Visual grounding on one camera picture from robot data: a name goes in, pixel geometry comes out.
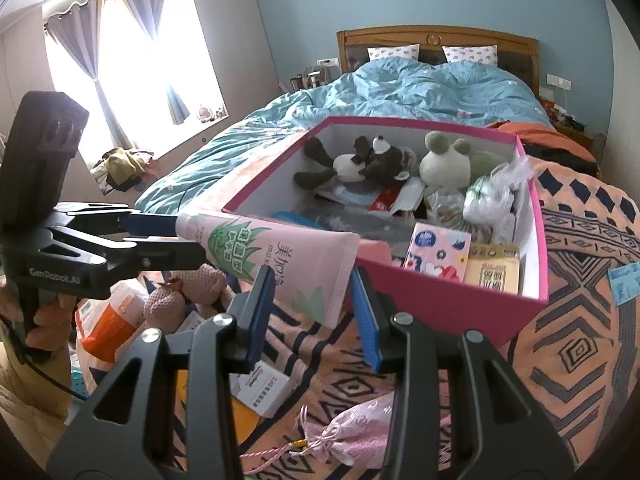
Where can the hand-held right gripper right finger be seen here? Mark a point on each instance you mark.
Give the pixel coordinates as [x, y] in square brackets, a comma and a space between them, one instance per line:
[367, 320]

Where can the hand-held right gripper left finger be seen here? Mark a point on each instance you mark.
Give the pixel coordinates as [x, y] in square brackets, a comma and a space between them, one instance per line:
[262, 300]

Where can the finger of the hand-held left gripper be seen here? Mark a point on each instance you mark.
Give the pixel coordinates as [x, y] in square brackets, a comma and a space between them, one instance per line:
[150, 226]
[150, 255]

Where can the pink aloe print tube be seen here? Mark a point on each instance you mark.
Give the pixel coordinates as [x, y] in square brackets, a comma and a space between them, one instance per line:
[280, 260]

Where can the pink storage box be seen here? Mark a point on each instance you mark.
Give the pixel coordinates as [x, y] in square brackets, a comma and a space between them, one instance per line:
[450, 310]

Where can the beige tissue pack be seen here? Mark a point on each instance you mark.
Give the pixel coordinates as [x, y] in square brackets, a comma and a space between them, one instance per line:
[492, 270]

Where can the clear plastic bag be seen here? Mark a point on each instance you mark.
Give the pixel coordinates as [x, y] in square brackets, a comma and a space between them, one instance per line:
[487, 195]

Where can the person's left forearm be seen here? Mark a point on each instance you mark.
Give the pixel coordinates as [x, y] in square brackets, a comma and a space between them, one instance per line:
[30, 385]

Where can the person's left hand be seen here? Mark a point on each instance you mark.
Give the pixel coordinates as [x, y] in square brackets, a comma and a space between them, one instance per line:
[50, 325]

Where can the pink knitted toy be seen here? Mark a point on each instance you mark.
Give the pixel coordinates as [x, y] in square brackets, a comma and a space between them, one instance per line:
[165, 305]

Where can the pile of clothes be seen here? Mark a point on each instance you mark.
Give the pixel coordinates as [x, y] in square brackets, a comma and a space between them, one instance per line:
[120, 165]

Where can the orange white packet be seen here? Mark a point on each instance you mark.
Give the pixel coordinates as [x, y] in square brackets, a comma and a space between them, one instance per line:
[107, 330]

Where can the white printed carton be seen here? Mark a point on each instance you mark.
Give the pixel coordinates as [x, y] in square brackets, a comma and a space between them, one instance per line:
[270, 390]

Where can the pink printed tissue pack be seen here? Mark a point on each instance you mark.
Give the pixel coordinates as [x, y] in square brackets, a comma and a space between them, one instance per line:
[435, 250]

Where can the red packet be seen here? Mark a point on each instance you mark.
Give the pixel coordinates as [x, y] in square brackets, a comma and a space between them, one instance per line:
[382, 201]

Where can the yellow packet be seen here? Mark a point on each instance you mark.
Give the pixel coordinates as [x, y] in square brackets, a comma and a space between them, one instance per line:
[245, 422]

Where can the pink ornament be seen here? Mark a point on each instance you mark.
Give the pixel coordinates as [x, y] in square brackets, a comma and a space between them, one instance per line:
[205, 113]

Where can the grey-blue curtain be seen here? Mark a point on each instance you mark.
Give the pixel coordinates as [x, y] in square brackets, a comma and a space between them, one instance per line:
[75, 45]
[145, 10]

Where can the panda plush toy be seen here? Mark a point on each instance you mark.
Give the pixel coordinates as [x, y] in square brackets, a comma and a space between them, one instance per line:
[385, 162]

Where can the frog plush toy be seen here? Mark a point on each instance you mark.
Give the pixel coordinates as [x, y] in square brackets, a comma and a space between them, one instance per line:
[445, 165]

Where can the bright window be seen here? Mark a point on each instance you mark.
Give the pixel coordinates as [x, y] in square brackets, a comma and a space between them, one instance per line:
[200, 50]

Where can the orange patterned blanket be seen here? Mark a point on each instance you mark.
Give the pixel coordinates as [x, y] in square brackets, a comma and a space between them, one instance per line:
[575, 360]

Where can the bedside table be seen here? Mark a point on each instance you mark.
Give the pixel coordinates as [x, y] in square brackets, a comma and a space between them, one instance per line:
[575, 127]
[312, 80]

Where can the light blue duvet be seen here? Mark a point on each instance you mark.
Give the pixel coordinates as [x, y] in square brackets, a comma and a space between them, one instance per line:
[350, 95]

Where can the white power strip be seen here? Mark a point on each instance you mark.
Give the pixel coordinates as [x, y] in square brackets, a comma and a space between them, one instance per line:
[327, 62]

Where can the dark clothes pile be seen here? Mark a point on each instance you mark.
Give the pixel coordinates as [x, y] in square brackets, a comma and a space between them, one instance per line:
[565, 160]

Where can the orange cloth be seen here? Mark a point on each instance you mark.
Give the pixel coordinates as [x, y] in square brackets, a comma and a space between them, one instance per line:
[545, 135]

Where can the blue paper card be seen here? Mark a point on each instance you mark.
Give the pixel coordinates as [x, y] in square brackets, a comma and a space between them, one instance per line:
[627, 282]

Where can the patterned pillow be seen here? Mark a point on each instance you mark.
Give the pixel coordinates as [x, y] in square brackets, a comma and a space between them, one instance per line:
[392, 53]
[470, 55]

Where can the wooden headboard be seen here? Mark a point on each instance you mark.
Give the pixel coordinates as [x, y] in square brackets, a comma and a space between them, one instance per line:
[435, 37]

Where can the white wall socket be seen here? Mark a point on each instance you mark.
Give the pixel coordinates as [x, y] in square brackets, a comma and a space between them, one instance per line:
[559, 81]

